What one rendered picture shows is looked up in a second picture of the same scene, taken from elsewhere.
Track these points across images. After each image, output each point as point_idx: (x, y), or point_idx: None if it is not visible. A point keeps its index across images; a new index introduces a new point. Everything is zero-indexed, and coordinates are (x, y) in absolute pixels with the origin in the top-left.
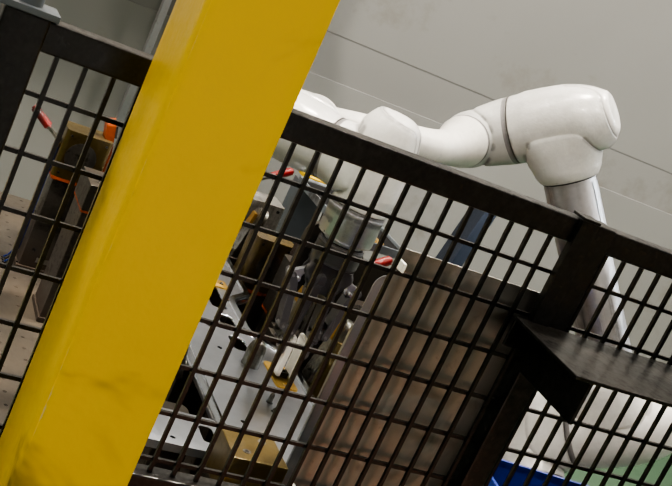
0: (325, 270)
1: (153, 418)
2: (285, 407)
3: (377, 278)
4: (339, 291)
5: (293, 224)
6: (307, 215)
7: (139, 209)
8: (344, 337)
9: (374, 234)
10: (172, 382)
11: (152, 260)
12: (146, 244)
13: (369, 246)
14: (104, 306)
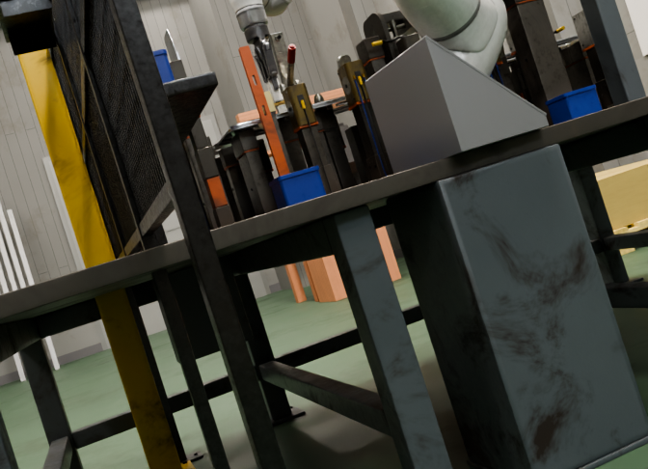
0: (256, 45)
1: (39, 121)
2: (284, 117)
3: (374, 20)
4: (261, 49)
5: (585, 7)
6: None
7: (24, 77)
8: (338, 66)
9: (242, 16)
10: (36, 110)
11: (27, 86)
12: (26, 83)
13: (244, 23)
14: (32, 101)
